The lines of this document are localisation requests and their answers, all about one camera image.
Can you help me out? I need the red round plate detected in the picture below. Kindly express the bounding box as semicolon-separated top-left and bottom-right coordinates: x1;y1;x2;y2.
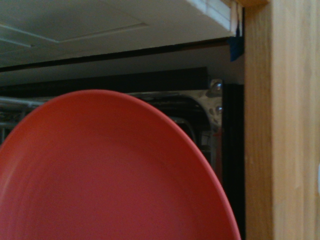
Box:
0;89;242;240

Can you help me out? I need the built-in dishwasher body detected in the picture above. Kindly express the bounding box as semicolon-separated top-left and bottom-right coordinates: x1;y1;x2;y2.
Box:
0;42;246;240

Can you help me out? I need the blue tape piece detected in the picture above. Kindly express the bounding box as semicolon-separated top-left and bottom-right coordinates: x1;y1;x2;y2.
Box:
229;21;245;63

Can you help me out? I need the white drawer cabinet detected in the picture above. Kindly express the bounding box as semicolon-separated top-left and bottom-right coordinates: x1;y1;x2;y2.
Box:
0;0;244;69

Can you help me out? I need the grey wire dishwasher rack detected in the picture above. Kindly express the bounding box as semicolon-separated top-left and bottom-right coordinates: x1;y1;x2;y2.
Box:
0;96;55;146

